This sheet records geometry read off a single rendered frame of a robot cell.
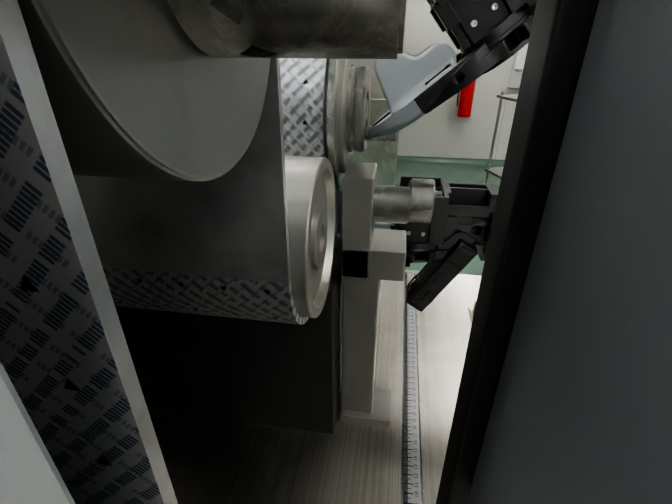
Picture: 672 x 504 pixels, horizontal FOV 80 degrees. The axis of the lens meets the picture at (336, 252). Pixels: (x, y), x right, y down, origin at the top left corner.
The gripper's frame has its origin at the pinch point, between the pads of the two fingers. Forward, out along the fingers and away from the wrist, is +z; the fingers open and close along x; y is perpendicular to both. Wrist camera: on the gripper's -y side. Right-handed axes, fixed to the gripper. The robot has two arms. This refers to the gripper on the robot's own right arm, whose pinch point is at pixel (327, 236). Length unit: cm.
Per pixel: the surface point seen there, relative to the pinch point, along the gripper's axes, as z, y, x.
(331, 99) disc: -2.9, 17.9, 13.2
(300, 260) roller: -2.6, 9.9, 23.8
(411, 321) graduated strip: -12.2, -18.9, -8.9
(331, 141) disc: -2.9, 14.8, 13.3
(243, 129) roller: -2.0, 18.8, 29.3
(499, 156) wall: -125, -100, -444
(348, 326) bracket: -4.2, -4.9, 11.3
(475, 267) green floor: -63, -109, -190
